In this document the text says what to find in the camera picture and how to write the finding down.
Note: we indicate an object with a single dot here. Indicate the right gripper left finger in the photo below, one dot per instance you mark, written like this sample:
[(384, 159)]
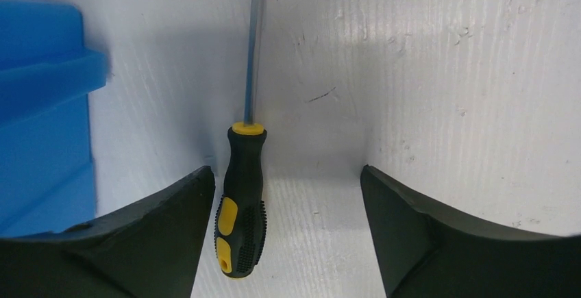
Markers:
[(150, 248)]

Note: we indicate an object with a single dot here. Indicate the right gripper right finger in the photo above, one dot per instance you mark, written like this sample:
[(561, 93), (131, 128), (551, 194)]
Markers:
[(426, 248)]

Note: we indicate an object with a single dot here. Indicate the black yellow handled screwdriver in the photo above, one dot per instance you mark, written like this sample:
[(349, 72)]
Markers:
[(241, 221)]

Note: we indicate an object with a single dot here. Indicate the blue plastic storage bin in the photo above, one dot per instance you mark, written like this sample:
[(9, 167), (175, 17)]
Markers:
[(47, 74)]

